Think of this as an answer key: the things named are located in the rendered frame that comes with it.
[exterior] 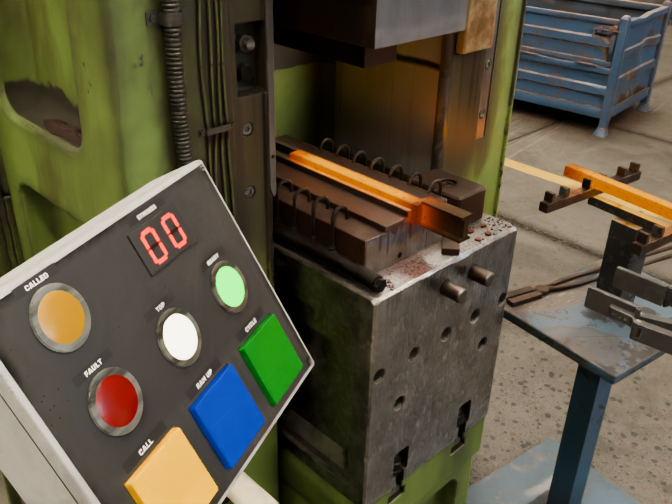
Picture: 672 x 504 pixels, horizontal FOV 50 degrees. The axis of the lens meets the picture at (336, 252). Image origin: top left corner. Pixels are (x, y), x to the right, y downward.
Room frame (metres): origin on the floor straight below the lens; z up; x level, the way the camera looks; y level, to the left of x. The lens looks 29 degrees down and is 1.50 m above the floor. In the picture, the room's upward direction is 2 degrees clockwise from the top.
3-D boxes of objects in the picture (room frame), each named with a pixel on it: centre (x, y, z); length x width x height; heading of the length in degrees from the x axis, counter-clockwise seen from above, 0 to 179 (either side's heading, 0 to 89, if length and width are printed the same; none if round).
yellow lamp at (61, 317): (0.49, 0.22, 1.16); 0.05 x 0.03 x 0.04; 135
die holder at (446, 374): (1.24, 0.00, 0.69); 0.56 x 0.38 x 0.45; 45
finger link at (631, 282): (0.84, -0.41, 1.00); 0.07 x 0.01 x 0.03; 45
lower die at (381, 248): (1.20, 0.03, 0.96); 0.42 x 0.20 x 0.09; 45
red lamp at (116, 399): (0.47, 0.18, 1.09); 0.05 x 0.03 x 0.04; 135
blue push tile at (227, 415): (0.55, 0.11, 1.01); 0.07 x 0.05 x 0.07; 160
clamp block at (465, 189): (1.22, -0.20, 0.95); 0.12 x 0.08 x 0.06; 45
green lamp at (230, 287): (0.66, 0.11, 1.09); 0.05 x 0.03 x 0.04; 135
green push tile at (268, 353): (0.64, 0.07, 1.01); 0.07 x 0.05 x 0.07; 160
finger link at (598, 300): (0.79, -0.36, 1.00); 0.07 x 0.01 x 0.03; 45
